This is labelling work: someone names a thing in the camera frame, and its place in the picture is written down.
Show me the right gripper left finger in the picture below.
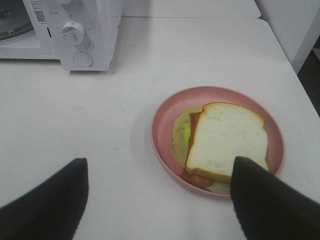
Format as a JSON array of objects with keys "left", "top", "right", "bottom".
[{"left": 0, "top": 158, "right": 89, "bottom": 240}]

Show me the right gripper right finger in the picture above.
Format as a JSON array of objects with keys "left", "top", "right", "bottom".
[{"left": 230, "top": 156, "right": 320, "bottom": 240}]

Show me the sandwich with lettuce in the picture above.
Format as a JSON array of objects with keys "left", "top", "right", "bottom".
[{"left": 172, "top": 102, "right": 269, "bottom": 194}]

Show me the pink round plate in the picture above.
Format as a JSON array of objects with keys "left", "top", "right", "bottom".
[{"left": 151, "top": 86, "right": 286, "bottom": 198}]

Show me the round white door button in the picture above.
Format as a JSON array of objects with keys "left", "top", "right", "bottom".
[{"left": 73, "top": 52, "right": 93, "bottom": 68}]

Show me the white timer knob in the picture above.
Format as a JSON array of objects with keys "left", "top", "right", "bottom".
[{"left": 61, "top": 21, "right": 85, "bottom": 45}]

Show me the white microwave oven body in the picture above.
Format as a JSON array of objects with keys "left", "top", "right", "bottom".
[{"left": 0, "top": 0, "right": 124, "bottom": 71}]

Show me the glass microwave turntable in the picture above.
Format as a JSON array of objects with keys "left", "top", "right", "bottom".
[{"left": 0, "top": 0, "right": 34, "bottom": 41}]

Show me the white warning label sticker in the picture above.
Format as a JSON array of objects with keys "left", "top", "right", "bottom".
[{"left": 30, "top": 0, "right": 47, "bottom": 25}]

